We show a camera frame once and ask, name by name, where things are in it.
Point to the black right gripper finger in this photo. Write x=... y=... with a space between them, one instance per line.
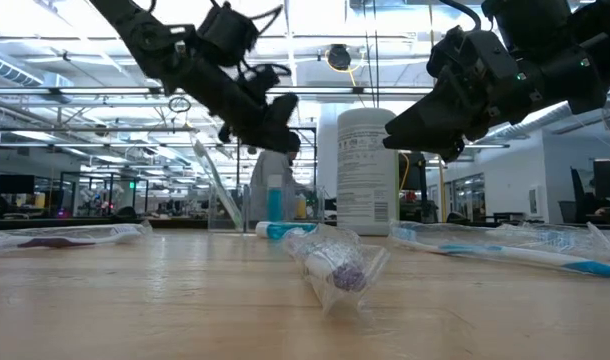
x=445 y=147
x=430 y=120

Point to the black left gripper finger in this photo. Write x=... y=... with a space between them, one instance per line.
x=284 y=112
x=260 y=140

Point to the clear plastic cup holder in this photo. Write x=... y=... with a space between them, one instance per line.
x=220 y=185

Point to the blue toothbrush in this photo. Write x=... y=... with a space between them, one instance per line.
x=510 y=252

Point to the purple toothbrush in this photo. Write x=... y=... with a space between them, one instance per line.
x=335 y=270
x=50 y=242

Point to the person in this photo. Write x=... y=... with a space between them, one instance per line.
x=272 y=167

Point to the black ceiling fixture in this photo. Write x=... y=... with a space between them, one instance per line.
x=339 y=56

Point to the yellow bottle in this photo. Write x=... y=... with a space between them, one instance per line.
x=301 y=207

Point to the white wipes canister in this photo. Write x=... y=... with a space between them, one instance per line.
x=367 y=170

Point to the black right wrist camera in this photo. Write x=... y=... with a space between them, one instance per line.
x=477 y=50

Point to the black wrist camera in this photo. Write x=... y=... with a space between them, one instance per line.
x=477 y=50
x=225 y=35

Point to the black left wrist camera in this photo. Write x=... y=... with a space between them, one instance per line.
x=225 y=35

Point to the background robot station frame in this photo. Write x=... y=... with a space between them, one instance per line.
x=105 y=200

